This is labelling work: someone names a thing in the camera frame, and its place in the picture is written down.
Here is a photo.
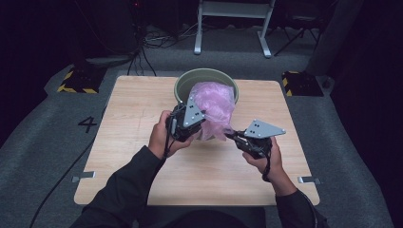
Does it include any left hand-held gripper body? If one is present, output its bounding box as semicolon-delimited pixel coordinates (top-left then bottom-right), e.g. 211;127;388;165
165;96;207;143

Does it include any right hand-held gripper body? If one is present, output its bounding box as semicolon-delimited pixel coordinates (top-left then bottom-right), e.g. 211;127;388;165
235;119;287;160

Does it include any pink plastic bag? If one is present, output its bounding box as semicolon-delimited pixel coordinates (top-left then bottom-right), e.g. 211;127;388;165
189;81;238;143

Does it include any grey-green round bin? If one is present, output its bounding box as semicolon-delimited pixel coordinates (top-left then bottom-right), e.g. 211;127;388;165
173;67;240;142

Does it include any person's right hand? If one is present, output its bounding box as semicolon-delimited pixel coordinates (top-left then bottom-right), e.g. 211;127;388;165
241;137;284;183

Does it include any person's left hand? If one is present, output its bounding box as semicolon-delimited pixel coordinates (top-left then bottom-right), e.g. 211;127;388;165
147;109;195;160

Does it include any black yellow striped base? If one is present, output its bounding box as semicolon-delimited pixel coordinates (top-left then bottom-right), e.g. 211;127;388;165
56;65;107;95
281;70;325;98

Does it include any person's dark lap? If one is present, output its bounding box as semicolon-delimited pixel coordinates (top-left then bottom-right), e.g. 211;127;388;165
163;208;253;228

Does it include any black tripod stand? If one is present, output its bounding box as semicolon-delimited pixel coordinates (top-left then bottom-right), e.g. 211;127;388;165
273;10;321;58

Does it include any dark equipment stand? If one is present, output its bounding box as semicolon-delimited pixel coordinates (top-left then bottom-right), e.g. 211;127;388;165
71;0;142;68

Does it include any grey curtain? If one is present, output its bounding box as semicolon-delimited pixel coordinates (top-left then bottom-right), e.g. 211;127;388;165
304;0;366;77

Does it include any black gripper wrist strap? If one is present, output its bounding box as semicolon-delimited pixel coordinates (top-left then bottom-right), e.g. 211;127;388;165
163;118;177;160
261;143;274;183

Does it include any grey metal table bracket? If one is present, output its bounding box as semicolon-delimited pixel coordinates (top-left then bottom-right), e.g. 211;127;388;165
71;170;97;184
297;175;322;185

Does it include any bundle of black cables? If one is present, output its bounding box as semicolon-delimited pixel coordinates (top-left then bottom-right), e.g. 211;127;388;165
126;22;199;78

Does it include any white metal desk frame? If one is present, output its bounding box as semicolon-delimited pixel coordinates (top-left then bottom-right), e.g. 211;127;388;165
193;0;278;59

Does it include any long black floor cable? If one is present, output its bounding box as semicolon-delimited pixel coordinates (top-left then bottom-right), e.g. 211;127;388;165
29;105;108;228

